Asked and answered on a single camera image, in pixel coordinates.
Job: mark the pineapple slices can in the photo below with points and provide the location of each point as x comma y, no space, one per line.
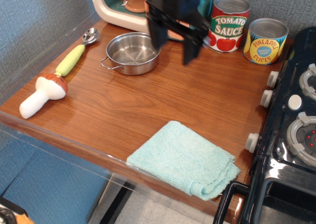
265,41

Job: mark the black toy stove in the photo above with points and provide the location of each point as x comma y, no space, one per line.
282,189

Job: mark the teal toy microwave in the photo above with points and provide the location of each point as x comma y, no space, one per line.
131,14

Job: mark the light blue cloth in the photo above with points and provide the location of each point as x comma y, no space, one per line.
187,161

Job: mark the green handled metal spoon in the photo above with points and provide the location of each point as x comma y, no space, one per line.
68,63

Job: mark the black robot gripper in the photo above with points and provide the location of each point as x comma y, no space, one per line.
181,17

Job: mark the small steel pot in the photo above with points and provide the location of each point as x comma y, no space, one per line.
131,54

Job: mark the tomato sauce can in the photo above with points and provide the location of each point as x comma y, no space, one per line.
227,23

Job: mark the plush toy mushroom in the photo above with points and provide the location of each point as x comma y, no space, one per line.
48,87

